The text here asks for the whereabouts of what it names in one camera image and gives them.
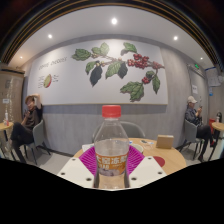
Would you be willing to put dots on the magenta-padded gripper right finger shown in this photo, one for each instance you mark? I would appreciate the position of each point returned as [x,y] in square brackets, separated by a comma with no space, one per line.
[148,171]

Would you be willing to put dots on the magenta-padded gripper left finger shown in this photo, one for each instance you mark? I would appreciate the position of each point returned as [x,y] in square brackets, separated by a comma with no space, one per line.
[75,171]

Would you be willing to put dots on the clear red-capped drink bottle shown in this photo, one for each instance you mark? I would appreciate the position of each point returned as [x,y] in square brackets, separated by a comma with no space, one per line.
[111,150]

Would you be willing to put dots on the flat round red coaster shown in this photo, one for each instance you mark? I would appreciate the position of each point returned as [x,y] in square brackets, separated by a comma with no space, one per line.
[160,161]

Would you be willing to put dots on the small clear plastic wrapper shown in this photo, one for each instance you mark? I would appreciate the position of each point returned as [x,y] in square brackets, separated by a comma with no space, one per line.
[146,142]

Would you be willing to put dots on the brown cardboard box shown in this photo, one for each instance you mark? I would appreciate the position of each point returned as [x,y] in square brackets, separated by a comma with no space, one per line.
[165,141]

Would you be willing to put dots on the grey upholstered chair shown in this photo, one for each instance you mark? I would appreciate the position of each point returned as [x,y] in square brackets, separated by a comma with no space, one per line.
[38,133]
[135,130]
[190,131]

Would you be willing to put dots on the person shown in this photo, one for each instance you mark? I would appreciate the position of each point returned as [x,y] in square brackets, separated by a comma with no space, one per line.
[193,116]
[28,123]

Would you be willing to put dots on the small round wooden side table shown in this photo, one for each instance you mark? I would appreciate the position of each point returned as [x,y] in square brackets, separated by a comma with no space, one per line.
[218,126]
[5,126]

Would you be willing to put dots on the small clear bottle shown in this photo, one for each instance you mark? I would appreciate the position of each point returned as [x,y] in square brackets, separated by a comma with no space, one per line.
[6,118]

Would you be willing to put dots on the black flask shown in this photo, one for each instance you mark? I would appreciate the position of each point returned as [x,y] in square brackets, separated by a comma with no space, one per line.
[219,116]

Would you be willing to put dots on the green exit sign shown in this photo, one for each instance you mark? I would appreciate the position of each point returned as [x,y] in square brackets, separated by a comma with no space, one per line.
[197,66]

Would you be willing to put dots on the round ceiling lights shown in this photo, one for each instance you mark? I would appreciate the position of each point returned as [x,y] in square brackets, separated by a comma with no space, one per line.
[114,21]

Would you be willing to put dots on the coffee plant wall mural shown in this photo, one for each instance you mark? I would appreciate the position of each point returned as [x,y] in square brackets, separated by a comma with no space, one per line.
[73,86]

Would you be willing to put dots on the white wall paper notice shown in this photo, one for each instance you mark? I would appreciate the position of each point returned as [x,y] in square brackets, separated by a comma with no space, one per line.
[194,89]

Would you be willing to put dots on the wall notice board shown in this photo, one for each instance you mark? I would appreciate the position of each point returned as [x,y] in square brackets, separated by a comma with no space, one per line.
[213,77]

